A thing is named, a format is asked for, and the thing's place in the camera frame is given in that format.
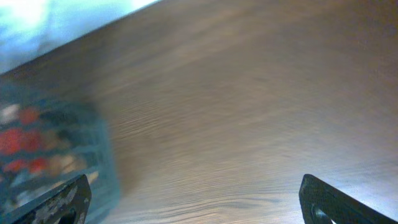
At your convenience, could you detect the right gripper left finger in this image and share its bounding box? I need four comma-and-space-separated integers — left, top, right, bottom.
1, 174, 91, 224

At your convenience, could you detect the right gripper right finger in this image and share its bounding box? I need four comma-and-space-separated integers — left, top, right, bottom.
299, 174, 397, 224

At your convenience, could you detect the orange snack bag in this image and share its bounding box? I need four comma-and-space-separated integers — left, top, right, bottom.
43, 133, 100, 184

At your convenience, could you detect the grey plastic basket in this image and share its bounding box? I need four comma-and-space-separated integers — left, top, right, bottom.
1, 80, 120, 223

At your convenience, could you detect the orange cracker package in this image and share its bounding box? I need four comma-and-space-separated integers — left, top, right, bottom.
1, 107, 47, 174

